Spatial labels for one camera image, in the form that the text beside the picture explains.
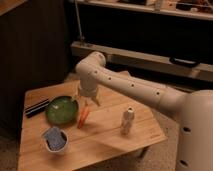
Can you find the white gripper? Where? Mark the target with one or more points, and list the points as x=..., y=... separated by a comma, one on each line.
x=86, y=93

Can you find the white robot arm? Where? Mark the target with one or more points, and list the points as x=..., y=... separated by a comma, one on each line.
x=194, y=110

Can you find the green plate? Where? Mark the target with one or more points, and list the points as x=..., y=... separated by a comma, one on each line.
x=62, y=110

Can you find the white cup with blue sponge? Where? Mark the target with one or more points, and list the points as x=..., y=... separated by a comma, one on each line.
x=55, y=140

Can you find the black striped flat object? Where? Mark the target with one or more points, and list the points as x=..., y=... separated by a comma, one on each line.
x=36, y=108

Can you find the metal pole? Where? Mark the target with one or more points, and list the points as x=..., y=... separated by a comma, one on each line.
x=81, y=37

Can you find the wooden shelf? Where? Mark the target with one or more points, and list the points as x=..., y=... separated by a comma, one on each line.
x=156, y=7

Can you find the long grey case with handle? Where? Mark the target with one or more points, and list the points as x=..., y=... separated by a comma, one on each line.
x=144, y=61

